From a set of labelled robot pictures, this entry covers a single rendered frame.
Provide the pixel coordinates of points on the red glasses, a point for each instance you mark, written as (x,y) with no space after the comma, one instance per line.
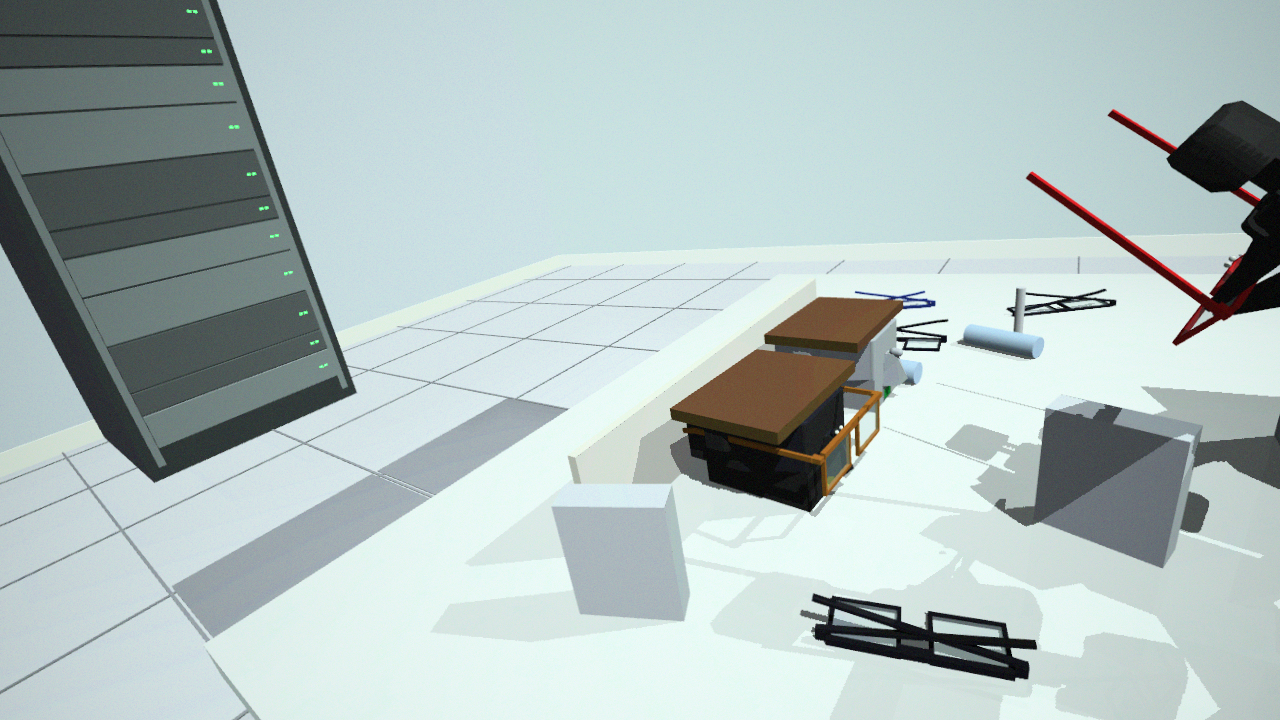
(1201,319)

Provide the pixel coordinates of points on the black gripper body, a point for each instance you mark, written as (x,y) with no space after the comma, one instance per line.
(1237,144)

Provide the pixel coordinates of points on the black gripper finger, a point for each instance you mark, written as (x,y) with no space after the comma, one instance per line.
(1262,256)
(1265,295)

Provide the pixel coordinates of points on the light blue cylinder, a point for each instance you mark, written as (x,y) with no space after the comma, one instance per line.
(913,370)
(1004,340)

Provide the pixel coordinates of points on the orange glasses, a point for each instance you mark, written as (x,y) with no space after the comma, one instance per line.
(836,458)

